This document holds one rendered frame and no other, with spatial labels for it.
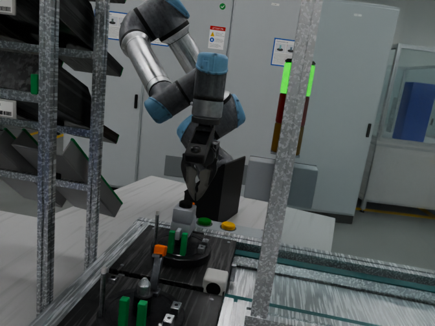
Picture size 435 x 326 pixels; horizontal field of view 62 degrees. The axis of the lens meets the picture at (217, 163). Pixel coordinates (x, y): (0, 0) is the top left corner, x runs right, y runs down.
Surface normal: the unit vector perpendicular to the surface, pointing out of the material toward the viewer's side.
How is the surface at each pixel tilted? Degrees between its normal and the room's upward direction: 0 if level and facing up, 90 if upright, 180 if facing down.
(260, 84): 90
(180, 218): 90
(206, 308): 0
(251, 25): 90
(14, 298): 0
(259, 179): 90
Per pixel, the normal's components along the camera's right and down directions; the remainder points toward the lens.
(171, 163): -0.01, 0.22
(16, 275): 0.12, -0.97
